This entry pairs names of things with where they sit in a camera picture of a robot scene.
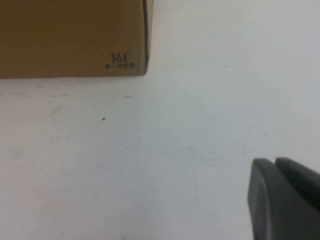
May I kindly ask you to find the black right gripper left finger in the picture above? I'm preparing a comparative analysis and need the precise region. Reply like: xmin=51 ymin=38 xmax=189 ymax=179
xmin=247 ymin=158 xmax=320 ymax=240

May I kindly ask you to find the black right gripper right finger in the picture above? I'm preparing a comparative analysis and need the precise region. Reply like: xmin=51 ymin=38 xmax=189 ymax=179
xmin=274 ymin=156 xmax=320 ymax=181

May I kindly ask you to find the brown cardboard shoe box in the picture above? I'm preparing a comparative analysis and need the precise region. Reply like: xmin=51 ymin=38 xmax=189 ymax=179
xmin=0 ymin=0 xmax=154 ymax=80

